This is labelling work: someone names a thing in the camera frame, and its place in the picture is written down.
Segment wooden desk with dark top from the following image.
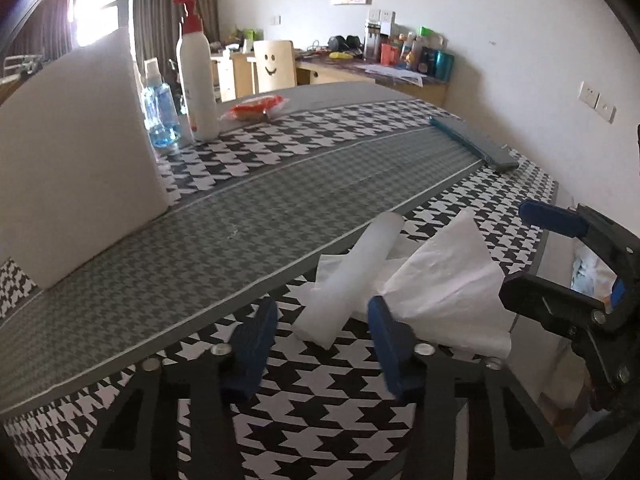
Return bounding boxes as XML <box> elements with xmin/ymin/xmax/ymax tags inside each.
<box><xmin>294</xmin><ymin>54</ymin><xmax>449</xmax><ymax>109</ymax></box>

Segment black headphones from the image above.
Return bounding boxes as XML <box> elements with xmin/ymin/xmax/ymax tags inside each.
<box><xmin>327</xmin><ymin>34</ymin><xmax>364</xmax><ymax>54</ymax></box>

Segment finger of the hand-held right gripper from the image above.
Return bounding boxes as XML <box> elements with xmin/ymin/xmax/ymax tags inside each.
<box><xmin>518</xmin><ymin>199</ymin><xmax>640</xmax><ymax>313</ymax></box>
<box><xmin>499</xmin><ymin>272</ymin><xmax>640</xmax><ymax>411</ymax></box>

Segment wooden desk with drawers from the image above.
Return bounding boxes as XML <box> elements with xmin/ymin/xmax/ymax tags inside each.
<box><xmin>209</xmin><ymin>51</ymin><xmax>257</xmax><ymax>104</ymax></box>

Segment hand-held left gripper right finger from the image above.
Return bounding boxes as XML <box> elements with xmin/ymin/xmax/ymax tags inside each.
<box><xmin>367</xmin><ymin>296</ymin><xmax>581</xmax><ymax>480</ymax></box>

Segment white foam tube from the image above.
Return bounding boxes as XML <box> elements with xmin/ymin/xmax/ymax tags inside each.
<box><xmin>292</xmin><ymin>212</ymin><xmax>404</xmax><ymax>347</ymax></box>

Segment stack of blue face masks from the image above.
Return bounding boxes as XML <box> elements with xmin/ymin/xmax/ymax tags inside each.
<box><xmin>428</xmin><ymin>114</ymin><xmax>520</xmax><ymax>172</ymax></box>

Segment white foam board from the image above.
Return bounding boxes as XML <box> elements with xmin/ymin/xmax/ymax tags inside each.
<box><xmin>0</xmin><ymin>27</ymin><xmax>172</xmax><ymax>292</ymax></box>

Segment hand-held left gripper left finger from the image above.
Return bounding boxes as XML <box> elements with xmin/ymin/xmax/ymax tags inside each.
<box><xmin>75</xmin><ymin>297</ymin><xmax>279</xmax><ymax>480</ymax></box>

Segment wooden chair with smiley face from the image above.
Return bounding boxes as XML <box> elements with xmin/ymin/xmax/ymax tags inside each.
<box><xmin>253</xmin><ymin>39</ymin><xmax>297</xmax><ymax>95</ymax></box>

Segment blue spray bottle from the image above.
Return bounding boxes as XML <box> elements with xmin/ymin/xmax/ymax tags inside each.
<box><xmin>142</xmin><ymin>58</ymin><xmax>182</xmax><ymax>149</ymax></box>

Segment white pump bottle red cap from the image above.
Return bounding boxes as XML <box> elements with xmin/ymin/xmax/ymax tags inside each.
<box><xmin>173</xmin><ymin>0</ymin><xmax>221</xmax><ymax>142</ymax></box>

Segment teal can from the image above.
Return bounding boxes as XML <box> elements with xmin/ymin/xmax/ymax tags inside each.
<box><xmin>433</xmin><ymin>49</ymin><xmax>456</xmax><ymax>80</ymax></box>

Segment white tissue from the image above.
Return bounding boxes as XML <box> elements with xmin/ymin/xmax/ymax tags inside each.
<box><xmin>310</xmin><ymin>208</ymin><xmax>512</xmax><ymax>361</ymax></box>

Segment houndstooth tablecloth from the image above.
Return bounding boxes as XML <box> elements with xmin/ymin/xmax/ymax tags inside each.
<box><xmin>0</xmin><ymin>84</ymin><xmax>559</xmax><ymax>480</ymax></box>

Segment orange snack packet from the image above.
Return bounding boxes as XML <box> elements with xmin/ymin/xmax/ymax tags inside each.
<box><xmin>218</xmin><ymin>93</ymin><xmax>291</xmax><ymax>122</ymax></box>

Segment glass balcony door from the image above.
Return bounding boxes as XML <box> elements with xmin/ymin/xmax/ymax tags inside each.
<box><xmin>71</xmin><ymin>0</ymin><xmax>136</xmax><ymax>52</ymax></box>

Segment white papers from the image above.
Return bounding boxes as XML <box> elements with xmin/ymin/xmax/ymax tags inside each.
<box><xmin>355</xmin><ymin>62</ymin><xmax>427</xmax><ymax>86</ymax></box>

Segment white wall switch pair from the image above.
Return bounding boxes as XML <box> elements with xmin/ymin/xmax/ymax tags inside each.
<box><xmin>578</xmin><ymin>80</ymin><xmax>617</xmax><ymax>124</ymax></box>

